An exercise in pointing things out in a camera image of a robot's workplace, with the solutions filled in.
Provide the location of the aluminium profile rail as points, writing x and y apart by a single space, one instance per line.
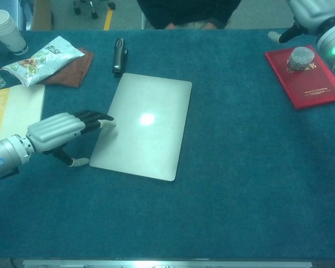
167 264

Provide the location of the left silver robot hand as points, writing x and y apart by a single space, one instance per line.
53 131

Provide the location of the white yellow Lexicon notebook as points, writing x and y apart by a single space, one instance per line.
16 106

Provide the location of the black stapler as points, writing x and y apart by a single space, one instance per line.
119 56

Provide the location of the brown folded cloth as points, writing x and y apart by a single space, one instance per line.
75 72

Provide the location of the person in dark clothes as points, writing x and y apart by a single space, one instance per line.
184 11

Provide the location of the office chair wheel base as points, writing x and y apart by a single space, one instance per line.
94 14

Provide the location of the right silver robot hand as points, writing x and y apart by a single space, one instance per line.
310 14

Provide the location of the red hardcover certificate folder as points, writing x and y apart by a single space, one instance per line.
307 86

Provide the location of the white nut snack bag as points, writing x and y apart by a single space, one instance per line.
42 62

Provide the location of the brown cardboard box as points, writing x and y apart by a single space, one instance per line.
42 16

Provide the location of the blue table cloth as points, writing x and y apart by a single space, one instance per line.
240 195

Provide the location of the stack of paper cups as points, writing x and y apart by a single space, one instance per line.
8 33

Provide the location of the silver laptop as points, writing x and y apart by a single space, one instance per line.
145 145

